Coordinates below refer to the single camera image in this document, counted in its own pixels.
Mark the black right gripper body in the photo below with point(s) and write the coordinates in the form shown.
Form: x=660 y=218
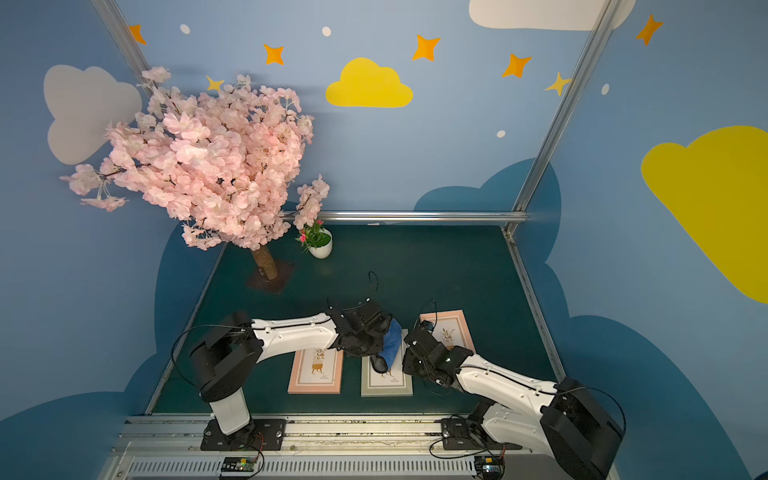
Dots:
x=414 y=352

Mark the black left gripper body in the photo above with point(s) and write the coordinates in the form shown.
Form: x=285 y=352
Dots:
x=377 y=330

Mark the blue black-edged cloth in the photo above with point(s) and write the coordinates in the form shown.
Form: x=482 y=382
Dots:
x=384 y=361

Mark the pink picture frame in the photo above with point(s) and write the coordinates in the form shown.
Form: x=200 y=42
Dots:
x=450 y=328
x=316 y=371

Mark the grey-green picture frame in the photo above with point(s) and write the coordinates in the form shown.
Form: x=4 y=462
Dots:
x=394 y=383

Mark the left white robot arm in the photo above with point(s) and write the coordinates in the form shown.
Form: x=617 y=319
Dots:
x=224 y=358

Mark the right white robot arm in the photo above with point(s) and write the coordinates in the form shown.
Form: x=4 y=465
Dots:
x=562 y=420

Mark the white pot with plant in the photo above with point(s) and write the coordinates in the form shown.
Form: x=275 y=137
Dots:
x=316 y=239

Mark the pink blossom artificial tree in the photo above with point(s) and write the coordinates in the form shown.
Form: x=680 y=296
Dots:
x=221 y=163

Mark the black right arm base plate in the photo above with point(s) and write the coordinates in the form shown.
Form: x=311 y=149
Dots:
x=459 y=433

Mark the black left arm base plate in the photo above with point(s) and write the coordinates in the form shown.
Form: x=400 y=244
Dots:
x=260 y=434

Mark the aluminium mounting rail front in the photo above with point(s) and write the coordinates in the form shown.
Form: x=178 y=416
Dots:
x=314 y=447

